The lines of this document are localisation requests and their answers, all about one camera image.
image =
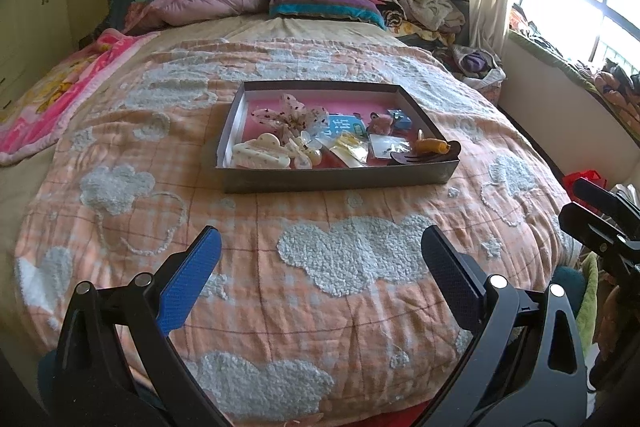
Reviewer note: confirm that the amber spiral hair clip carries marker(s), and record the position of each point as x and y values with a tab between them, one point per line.
424	145

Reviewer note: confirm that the polka dot fabric bow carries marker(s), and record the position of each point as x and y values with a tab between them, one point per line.
291	118

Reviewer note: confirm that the dark maroon long hair clip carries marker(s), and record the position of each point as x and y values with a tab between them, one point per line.
413	158

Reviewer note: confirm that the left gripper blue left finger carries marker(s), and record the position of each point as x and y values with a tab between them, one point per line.
183	276

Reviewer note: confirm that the blue square hair clip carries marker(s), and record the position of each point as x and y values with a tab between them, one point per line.
401	122

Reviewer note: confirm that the pile of clothes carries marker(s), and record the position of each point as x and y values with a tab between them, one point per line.
428	23

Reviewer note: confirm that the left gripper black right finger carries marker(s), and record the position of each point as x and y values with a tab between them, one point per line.
456	276

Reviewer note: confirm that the purple teal striped pillow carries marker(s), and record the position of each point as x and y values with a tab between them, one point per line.
362	11

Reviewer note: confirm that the cream wardrobe with black handles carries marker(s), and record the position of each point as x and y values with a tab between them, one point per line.
35	36

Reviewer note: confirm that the white card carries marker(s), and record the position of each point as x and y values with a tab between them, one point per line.
320	137

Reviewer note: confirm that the orange cloud pattern quilt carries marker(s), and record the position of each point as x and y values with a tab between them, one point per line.
321	302

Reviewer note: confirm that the cream claw hair clip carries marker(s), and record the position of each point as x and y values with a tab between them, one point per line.
264	152

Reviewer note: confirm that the yellow rings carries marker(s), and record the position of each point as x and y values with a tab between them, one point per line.
350	149

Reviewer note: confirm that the clear pearl claw clip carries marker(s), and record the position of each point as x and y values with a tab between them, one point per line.
303	152

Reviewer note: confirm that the pink cartoon blanket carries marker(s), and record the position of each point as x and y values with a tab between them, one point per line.
39	117

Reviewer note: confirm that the red plastic bag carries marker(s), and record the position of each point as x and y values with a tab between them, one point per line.
590	175

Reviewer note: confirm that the grey tray box pink inside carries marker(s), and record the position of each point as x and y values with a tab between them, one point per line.
356	111

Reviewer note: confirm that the earring card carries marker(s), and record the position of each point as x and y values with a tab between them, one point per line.
383	146

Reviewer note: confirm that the floral fabric laundry bag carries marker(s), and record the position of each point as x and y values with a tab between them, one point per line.
479	70

